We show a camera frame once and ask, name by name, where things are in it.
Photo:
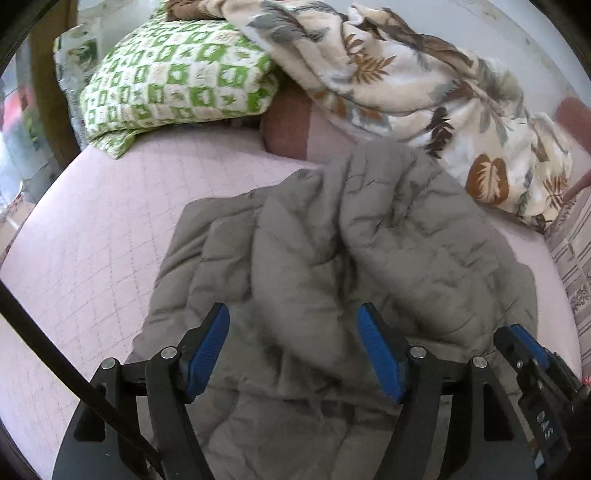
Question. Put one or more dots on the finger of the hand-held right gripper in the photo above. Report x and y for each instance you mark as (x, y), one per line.
(519, 346)

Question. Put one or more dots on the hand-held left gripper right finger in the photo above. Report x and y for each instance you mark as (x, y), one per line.
(381, 355)

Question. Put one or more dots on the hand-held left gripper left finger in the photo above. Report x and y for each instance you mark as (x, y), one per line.
(207, 355)

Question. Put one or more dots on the grey quilted hooded jacket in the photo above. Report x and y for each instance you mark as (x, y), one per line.
(369, 230)

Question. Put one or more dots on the striped pink cushion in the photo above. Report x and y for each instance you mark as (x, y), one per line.
(575, 258)

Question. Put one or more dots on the bed with pink sheet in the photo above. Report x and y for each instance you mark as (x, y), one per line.
(106, 221)

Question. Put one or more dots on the pink padded headboard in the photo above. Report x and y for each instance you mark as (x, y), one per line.
(575, 117)

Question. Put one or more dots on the red flower print cloth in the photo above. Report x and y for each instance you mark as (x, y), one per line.
(11, 221)

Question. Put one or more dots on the reddish brown pillow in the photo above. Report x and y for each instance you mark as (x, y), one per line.
(288, 124)

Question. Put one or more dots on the leaf print blanket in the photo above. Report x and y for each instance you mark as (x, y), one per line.
(415, 83)

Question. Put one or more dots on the green checkered pillow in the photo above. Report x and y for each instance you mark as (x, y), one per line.
(180, 78)

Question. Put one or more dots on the window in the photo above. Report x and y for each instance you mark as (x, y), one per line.
(16, 124)

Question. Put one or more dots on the pale patterned pillow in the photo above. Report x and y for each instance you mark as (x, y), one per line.
(76, 60)

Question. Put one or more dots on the brown wooden post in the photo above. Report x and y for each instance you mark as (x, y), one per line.
(51, 83)

